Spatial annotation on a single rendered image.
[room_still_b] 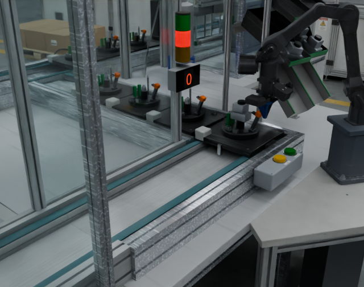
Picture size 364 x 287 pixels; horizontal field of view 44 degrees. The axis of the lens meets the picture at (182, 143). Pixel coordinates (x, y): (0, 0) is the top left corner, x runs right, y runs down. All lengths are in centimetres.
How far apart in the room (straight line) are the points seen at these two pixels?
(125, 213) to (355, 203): 73
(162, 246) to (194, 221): 13
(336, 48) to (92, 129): 499
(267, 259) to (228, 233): 15
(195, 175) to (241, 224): 24
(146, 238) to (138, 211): 19
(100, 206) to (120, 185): 49
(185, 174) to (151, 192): 16
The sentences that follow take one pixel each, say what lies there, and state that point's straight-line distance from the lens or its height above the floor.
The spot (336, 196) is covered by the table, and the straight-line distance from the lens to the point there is 158.
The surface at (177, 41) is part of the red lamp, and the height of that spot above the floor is 133.
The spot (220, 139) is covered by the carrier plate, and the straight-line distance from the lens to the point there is 163.
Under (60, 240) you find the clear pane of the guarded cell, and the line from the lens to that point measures 91.
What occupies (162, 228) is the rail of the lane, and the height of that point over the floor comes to 96.
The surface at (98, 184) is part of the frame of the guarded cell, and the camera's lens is 89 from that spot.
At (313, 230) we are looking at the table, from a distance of 139.
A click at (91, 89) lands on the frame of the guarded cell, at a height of 139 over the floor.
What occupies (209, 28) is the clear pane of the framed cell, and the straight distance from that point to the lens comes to 277.
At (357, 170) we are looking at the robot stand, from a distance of 166.
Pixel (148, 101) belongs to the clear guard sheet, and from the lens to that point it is 147.
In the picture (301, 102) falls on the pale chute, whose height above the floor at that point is 102.
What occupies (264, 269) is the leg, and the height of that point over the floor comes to 74.
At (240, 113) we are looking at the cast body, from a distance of 164.
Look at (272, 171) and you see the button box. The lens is 146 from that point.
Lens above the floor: 165
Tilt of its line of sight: 25 degrees down
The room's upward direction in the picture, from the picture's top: straight up
